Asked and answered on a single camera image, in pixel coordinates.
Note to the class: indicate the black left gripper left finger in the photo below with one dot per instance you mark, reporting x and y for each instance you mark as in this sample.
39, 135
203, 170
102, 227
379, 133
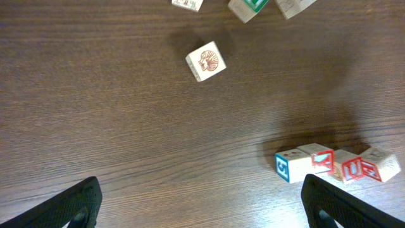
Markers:
77, 206

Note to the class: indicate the wooden block yellow number 2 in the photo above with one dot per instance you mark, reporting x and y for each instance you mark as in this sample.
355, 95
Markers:
291, 8

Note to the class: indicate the wooden block red letter E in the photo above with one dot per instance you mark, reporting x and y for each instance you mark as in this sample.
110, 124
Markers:
379, 164

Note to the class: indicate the wooden block blue number 5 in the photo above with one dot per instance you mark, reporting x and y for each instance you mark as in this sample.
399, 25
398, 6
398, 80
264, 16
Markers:
293, 165

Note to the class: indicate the wooden block blue letter D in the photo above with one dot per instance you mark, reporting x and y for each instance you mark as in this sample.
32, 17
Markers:
205, 61

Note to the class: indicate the plain wooden picture block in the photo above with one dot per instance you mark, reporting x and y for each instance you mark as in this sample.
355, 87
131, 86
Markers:
193, 5

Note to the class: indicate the wooden block red letter U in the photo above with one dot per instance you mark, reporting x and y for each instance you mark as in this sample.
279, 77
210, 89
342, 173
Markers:
346, 167

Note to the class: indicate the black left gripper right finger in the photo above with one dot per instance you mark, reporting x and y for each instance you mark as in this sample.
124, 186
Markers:
327, 206

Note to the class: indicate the wooden block green letter N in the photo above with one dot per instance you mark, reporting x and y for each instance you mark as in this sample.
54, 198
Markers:
245, 10

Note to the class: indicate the wooden block red letter Y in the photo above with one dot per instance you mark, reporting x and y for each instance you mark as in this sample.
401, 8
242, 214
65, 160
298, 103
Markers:
322, 158

